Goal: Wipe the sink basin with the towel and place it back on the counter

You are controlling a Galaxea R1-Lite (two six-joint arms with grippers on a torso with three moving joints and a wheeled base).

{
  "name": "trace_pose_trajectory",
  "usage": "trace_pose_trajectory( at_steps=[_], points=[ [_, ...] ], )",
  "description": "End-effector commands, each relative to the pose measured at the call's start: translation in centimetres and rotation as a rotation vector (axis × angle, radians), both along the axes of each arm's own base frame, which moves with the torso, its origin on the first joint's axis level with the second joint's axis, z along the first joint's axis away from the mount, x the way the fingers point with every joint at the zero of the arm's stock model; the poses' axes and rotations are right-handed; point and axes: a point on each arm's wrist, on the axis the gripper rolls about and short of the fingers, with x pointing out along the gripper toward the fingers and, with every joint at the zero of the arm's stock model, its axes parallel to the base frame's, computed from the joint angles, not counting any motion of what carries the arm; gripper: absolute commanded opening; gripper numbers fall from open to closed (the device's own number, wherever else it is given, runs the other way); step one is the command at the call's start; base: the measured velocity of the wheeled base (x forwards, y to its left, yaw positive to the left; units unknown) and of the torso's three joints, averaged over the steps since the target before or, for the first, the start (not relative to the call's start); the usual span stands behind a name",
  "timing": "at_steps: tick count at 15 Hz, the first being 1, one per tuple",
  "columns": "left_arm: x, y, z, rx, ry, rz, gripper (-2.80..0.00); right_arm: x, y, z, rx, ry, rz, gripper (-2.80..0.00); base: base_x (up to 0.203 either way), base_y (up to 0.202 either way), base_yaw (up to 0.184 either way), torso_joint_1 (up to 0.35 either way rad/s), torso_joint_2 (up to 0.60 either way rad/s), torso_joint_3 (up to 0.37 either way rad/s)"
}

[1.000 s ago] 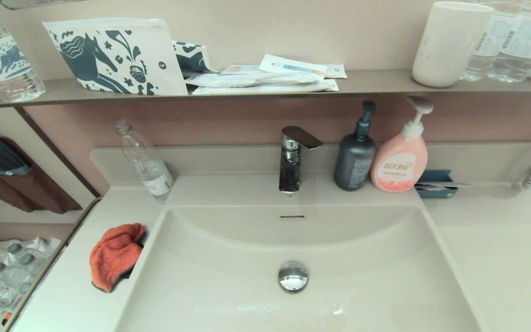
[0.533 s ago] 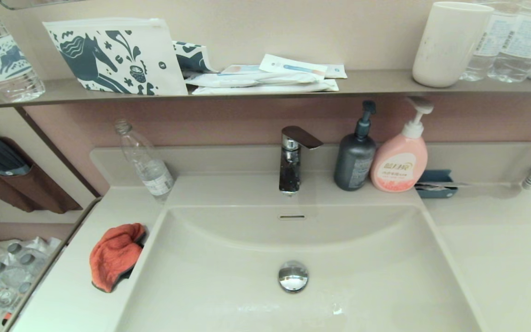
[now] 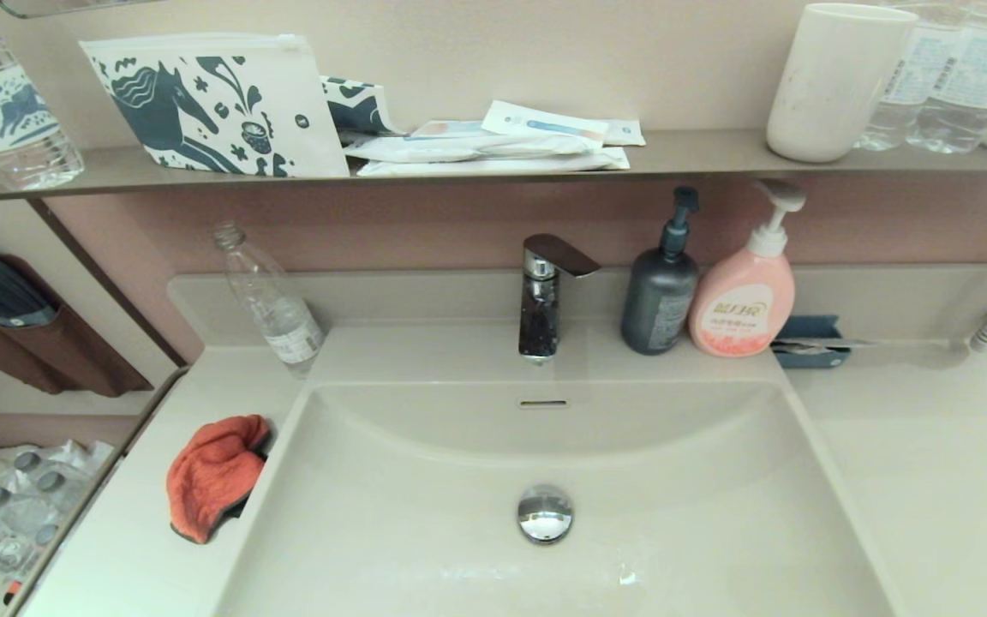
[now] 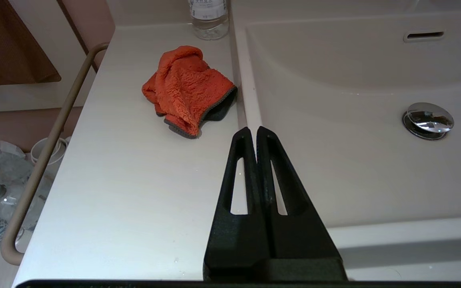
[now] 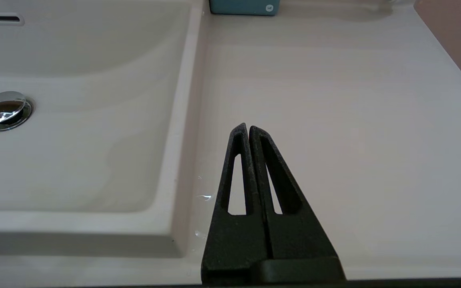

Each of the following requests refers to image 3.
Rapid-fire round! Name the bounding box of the blue plastic box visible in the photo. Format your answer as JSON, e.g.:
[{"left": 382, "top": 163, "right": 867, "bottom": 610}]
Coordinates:
[{"left": 770, "top": 314, "right": 850, "bottom": 369}]

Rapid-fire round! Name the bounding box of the grey wall shelf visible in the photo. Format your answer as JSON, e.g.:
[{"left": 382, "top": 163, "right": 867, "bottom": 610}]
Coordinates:
[{"left": 0, "top": 129, "right": 987, "bottom": 203}]

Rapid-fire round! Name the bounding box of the thin white stick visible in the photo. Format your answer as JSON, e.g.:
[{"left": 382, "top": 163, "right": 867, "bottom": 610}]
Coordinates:
[{"left": 772, "top": 337, "right": 876, "bottom": 354}]

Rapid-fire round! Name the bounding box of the white pouch blue horse print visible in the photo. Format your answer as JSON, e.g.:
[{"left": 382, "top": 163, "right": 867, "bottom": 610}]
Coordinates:
[{"left": 80, "top": 33, "right": 352, "bottom": 179}]

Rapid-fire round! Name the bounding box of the white sachet peach print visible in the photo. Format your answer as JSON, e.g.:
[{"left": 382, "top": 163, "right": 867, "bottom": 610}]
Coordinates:
[{"left": 412, "top": 120, "right": 494, "bottom": 140}]

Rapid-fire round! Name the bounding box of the chrome drain stopper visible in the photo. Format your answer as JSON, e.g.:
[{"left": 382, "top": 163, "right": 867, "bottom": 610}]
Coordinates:
[{"left": 517, "top": 482, "right": 575, "bottom": 545}]

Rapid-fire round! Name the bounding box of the dark grey pump bottle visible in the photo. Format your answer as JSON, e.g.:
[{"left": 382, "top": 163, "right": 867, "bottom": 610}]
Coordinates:
[{"left": 619, "top": 187, "right": 702, "bottom": 356}]

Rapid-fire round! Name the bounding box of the pink pump soap bottle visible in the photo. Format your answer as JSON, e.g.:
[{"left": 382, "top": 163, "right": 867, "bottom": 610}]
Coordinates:
[{"left": 687, "top": 180, "right": 806, "bottom": 358}]

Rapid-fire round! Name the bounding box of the wall mirror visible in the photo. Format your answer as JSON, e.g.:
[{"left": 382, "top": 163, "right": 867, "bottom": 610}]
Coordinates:
[{"left": 0, "top": 0, "right": 177, "bottom": 20}]

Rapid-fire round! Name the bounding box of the brown hair dryer holder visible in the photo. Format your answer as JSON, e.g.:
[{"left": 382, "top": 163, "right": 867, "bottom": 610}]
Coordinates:
[{"left": 0, "top": 255, "right": 154, "bottom": 398}]

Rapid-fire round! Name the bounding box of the chrome sink faucet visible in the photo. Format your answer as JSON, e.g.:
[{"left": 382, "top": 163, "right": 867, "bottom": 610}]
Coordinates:
[{"left": 517, "top": 233, "right": 602, "bottom": 365}]

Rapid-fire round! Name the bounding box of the water bottle blue deer label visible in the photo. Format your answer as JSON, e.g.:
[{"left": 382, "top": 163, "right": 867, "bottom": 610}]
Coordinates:
[{"left": 0, "top": 0, "right": 86, "bottom": 191}]

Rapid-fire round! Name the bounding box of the clear water bottle white label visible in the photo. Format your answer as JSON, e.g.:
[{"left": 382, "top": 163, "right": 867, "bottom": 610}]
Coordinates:
[
  {"left": 905, "top": 0, "right": 987, "bottom": 155},
  {"left": 854, "top": 0, "right": 971, "bottom": 153}
]

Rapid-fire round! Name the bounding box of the orange cleaning cloth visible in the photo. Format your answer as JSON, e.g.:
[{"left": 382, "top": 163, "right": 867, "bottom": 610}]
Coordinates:
[{"left": 165, "top": 415, "right": 272, "bottom": 546}]

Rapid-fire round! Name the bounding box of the white plastic cup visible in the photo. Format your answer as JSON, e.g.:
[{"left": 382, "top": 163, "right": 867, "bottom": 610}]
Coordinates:
[{"left": 766, "top": 3, "right": 918, "bottom": 164}]

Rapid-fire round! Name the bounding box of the white wipes pack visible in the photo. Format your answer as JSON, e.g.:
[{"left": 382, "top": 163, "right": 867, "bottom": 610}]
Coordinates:
[{"left": 344, "top": 133, "right": 606, "bottom": 164}]

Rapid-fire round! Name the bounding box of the white sink basin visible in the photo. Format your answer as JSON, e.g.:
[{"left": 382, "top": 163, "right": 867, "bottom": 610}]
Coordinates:
[{"left": 202, "top": 377, "right": 901, "bottom": 617}]

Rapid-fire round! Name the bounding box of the empty clear plastic bottle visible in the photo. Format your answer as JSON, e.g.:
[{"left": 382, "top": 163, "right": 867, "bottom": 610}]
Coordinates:
[{"left": 213, "top": 221, "right": 327, "bottom": 378}]

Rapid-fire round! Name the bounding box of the small white sachet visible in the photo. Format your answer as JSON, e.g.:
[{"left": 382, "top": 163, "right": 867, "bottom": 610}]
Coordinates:
[{"left": 601, "top": 120, "right": 647, "bottom": 147}]

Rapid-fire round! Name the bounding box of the white sachet blue stripe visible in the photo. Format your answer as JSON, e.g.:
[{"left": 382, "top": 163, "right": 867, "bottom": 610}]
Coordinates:
[{"left": 482, "top": 100, "right": 610, "bottom": 155}]

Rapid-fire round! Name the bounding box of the folded blue print pouch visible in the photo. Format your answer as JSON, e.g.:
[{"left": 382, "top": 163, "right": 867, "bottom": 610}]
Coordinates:
[{"left": 320, "top": 76, "right": 404, "bottom": 141}]

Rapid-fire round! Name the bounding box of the shrink-wrapped water bottle pack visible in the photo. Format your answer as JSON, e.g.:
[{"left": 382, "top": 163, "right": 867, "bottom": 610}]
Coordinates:
[{"left": 0, "top": 440, "right": 117, "bottom": 601}]

